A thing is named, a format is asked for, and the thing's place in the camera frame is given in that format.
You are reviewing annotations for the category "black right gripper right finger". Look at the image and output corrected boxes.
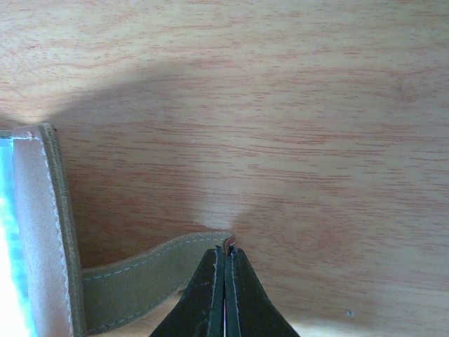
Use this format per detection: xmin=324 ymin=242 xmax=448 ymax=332
xmin=224 ymin=248 xmax=298 ymax=337

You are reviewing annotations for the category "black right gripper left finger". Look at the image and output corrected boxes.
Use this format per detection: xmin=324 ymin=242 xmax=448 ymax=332
xmin=152 ymin=246 xmax=225 ymax=337

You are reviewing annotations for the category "brown leather card holder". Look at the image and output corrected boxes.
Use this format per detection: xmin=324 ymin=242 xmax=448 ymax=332
xmin=1 ymin=124 xmax=234 ymax=336

